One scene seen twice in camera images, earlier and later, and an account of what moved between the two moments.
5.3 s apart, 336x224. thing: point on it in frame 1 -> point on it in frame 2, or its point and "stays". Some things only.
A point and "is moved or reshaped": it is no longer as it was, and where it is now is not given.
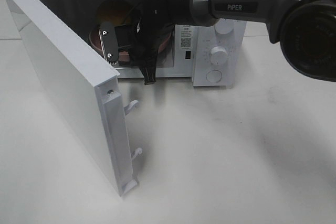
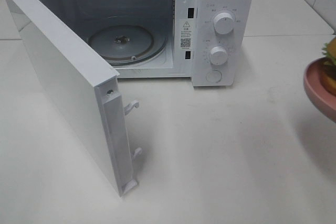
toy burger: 114,10 is moved or reshaped
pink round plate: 125,52 -> 315,90
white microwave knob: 223,26 stays
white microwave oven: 105,7 stays
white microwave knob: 218,55 stays
